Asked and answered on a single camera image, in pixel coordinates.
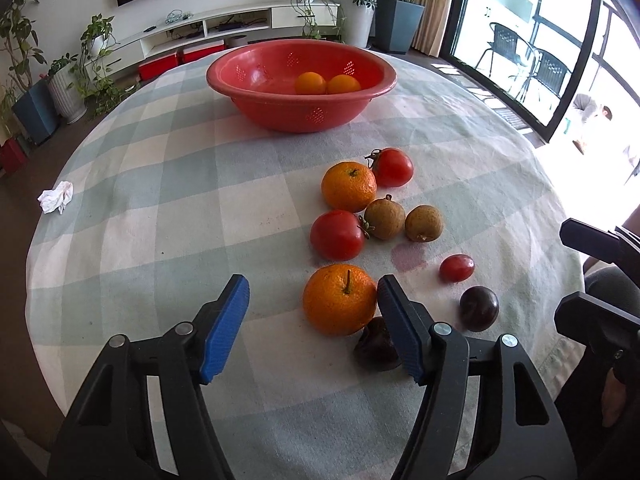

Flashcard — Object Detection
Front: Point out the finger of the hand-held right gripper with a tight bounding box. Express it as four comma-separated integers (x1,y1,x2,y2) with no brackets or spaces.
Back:
560,217,640,266
554,292,640,361

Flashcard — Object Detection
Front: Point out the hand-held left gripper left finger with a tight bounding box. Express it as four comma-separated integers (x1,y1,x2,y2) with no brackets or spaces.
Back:
47,274,250,480

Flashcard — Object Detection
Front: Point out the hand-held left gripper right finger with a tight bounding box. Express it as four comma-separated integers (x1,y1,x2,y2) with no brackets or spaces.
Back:
376,274,578,480

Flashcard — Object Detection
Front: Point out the dark purple plum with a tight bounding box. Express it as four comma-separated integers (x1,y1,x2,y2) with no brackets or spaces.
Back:
353,316,403,373
459,285,500,333

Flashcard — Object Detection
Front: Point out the orange with long stem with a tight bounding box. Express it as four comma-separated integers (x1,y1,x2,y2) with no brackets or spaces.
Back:
302,263,378,337

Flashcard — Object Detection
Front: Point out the small reddish plum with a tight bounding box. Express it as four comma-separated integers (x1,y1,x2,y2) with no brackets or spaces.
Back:
439,254,476,284

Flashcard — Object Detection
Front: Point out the brown kiwi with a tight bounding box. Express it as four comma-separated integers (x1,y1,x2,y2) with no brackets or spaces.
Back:
363,195,407,241
404,205,445,243

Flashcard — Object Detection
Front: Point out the red tomato with stem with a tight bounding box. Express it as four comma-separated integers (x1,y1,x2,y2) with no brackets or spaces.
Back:
310,209,373,262
365,147,415,188

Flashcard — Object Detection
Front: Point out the orange with small stem nub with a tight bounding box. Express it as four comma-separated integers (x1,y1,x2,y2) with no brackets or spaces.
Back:
321,161,378,213

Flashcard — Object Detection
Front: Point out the red plastic colander bowl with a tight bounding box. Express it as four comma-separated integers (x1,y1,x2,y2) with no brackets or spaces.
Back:
206,39,397,134

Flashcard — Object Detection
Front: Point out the checked pale tablecloth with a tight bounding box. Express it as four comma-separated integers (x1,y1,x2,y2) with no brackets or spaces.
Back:
25,50,586,480

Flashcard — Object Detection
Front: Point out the black patio chair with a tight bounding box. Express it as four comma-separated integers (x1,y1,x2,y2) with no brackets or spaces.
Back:
474,21,537,77
516,48,572,112

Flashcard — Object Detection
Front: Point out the crumpled white tissue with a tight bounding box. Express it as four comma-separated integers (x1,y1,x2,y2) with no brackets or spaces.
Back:
38,181,74,215

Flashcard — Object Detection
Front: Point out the smooth orange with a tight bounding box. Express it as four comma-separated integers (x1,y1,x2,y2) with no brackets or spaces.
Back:
294,72,327,96
326,74,361,96

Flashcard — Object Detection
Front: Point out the red storage box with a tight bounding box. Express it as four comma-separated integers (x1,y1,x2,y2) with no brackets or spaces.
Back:
138,54,180,82
182,43,227,65

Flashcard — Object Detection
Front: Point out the small red box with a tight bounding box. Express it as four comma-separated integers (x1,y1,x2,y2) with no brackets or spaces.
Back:
0,137,27,175

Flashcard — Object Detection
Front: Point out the plant in ribbed white pot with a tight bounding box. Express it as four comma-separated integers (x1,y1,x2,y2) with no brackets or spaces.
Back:
46,52,90,124

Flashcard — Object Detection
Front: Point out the beige curtain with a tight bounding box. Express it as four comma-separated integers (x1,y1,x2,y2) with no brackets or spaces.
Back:
411,0,460,59

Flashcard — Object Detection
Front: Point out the tall plant in blue pot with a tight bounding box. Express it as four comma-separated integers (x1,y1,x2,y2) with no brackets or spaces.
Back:
0,0,61,145

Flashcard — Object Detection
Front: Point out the large plant in dark pot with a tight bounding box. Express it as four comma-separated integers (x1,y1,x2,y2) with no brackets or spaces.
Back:
361,0,427,55

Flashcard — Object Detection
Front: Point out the leafy plant in white pot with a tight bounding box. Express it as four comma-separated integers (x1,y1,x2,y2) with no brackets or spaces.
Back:
329,0,378,50

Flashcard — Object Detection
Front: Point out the white television cabinet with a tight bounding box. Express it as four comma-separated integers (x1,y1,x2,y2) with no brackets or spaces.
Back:
85,1,342,70

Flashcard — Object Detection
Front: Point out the small plant on cabinet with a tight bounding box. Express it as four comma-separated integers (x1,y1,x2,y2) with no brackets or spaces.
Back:
80,14,117,59

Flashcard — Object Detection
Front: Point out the black sliding door frame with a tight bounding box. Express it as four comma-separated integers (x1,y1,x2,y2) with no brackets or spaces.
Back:
449,0,640,145

